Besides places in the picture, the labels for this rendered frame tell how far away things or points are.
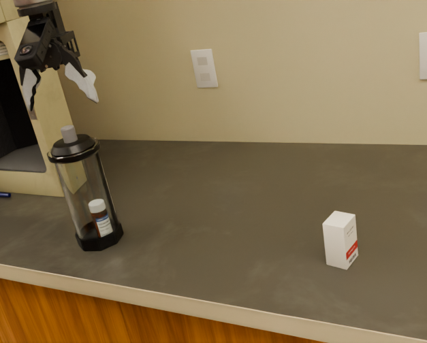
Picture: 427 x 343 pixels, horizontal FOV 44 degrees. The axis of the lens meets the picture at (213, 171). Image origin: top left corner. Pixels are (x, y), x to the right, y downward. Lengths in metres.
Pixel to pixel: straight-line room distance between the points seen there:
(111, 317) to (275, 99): 0.75
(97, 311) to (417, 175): 0.77
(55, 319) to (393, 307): 0.76
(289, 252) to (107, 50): 0.99
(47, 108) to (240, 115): 0.55
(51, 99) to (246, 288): 0.76
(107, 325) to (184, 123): 0.74
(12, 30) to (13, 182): 0.45
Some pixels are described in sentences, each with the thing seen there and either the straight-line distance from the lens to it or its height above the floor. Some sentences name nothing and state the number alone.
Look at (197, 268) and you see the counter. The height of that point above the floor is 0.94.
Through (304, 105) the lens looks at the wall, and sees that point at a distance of 1.49.
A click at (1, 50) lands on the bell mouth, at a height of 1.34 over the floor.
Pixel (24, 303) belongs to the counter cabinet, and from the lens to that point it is 1.35.
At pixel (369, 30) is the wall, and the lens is 1.40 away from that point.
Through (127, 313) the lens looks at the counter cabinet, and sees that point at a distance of 1.12.
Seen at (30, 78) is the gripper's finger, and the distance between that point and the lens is 1.10.
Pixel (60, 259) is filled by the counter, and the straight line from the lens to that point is 1.18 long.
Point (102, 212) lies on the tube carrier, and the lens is 1.13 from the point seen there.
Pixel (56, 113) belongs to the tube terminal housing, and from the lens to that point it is 1.45.
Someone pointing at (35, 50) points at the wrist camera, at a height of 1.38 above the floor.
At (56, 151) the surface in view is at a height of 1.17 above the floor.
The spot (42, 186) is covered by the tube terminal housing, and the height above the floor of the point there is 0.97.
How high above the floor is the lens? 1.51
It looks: 24 degrees down
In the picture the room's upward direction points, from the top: 11 degrees counter-clockwise
